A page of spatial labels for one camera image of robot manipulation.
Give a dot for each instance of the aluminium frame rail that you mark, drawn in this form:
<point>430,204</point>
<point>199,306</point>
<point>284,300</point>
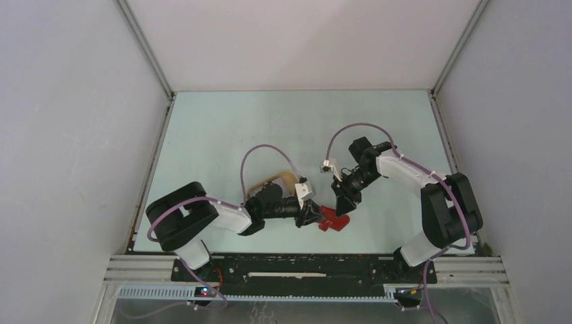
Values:
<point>165,277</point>

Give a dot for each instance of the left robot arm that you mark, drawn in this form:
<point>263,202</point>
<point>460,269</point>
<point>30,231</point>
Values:
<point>178,218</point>

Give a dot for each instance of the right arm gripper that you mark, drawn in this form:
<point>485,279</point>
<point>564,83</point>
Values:
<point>345,196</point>

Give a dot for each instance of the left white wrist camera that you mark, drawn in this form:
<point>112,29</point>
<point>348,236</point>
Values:
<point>304,191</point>

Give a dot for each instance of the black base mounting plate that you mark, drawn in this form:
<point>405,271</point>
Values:
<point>312,275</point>

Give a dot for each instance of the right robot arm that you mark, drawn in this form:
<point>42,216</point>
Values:
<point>449,210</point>

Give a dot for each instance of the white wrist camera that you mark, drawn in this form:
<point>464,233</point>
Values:
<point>304,191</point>
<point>331,166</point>

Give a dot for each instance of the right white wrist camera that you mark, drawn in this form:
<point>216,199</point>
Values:
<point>331,166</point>

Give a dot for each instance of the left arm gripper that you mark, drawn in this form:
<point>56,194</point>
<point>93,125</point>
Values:
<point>308,214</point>

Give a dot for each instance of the beige oval plastic tray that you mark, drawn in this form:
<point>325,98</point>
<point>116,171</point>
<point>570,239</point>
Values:
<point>285,179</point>

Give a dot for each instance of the red leather card holder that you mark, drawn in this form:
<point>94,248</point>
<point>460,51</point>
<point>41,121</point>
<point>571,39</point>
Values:
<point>331,221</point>

